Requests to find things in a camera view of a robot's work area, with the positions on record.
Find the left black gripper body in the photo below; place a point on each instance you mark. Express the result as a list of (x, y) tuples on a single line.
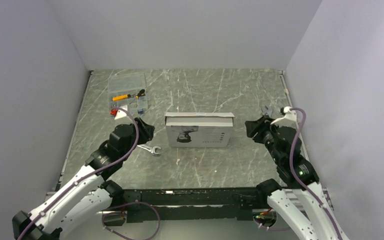
[(143, 135)]

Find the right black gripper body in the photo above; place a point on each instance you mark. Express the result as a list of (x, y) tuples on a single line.
[(268, 135)]

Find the white hair clipper box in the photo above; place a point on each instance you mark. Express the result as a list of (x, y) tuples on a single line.
[(199, 129)]

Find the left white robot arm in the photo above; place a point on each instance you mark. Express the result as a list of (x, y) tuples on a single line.
[(89, 191)]

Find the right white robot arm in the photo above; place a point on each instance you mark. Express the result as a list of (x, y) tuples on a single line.
[(316, 221)]

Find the silver combination wrench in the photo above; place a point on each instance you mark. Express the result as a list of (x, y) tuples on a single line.
[(154, 150)]

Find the clear plastic organizer box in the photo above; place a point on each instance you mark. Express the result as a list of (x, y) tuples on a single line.
[(130, 84)]

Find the black yellow small tool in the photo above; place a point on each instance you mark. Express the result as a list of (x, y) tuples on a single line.
[(140, 94)]

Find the red handled adjustable wrench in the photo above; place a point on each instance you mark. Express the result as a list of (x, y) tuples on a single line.
[(267, 111)]

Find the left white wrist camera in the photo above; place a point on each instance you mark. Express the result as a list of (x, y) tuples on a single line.
[(118, 113)]

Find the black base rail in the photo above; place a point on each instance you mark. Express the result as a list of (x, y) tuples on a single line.
[(140, 205)]

